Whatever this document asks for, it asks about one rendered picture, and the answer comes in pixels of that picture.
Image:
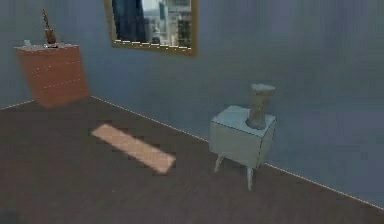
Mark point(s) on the gold framed window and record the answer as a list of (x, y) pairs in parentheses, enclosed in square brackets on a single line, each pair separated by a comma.
[(153, 23)]

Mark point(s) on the small pale grey object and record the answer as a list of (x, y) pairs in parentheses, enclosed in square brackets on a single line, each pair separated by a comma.
[(27, 43)]

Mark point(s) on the pale grey bedside cabinet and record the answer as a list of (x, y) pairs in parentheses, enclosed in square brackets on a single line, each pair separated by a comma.
[(238, 140)]

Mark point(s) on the orange wooden chest of drawers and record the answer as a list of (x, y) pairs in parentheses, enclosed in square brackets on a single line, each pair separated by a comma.
[(53, 75)]

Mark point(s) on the grey stone vase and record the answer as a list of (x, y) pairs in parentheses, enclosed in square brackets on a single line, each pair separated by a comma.
[(260, 106)]

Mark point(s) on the brown vase with dry stem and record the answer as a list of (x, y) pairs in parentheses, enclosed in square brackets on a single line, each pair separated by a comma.
[(50, 34)]

